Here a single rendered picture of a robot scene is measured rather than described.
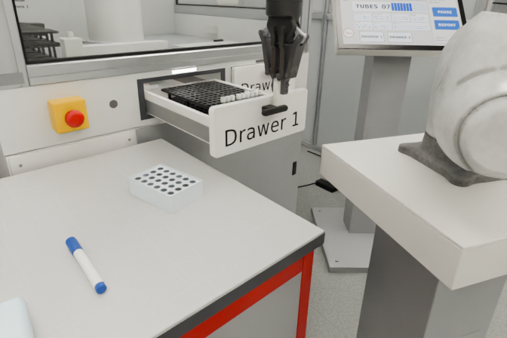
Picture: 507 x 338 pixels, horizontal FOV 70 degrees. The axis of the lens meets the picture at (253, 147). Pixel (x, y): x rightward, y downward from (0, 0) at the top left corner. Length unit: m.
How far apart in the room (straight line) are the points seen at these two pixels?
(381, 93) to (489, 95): 1.20
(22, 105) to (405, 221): 0.81
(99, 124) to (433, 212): 0.78
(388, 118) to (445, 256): 1.18
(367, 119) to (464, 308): 0.96
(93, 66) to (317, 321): 1.18
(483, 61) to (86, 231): 0.64
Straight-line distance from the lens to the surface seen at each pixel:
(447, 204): 0.67
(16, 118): 0.95
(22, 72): 0.93
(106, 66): 0.98
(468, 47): 0.55
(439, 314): 0.90
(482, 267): 0.63
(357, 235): 1.95
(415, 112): 2.44
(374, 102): 1.67
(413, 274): 0.87
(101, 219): 0.72
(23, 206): 0.82
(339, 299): 1.65
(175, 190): 0.71
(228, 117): 0.76
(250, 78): 1.22
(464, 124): 0.50
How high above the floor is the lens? 1.13
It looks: 23 degrees down
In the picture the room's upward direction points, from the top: 1 degrees clockwise
